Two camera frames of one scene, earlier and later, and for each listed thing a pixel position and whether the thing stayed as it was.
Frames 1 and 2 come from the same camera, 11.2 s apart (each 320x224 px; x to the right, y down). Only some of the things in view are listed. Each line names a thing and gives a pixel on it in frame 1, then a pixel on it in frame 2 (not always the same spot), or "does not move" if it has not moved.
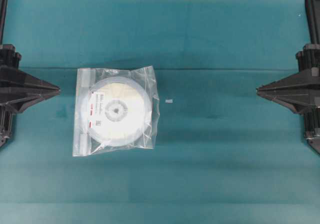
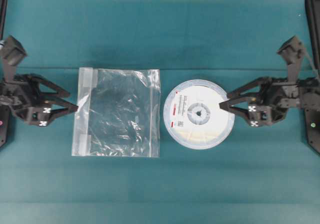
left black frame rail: (3, 4) does not move
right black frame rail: (312, 3) does not move
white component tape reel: (119, 110) -> (194, 116)
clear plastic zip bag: (116, 109) does not move
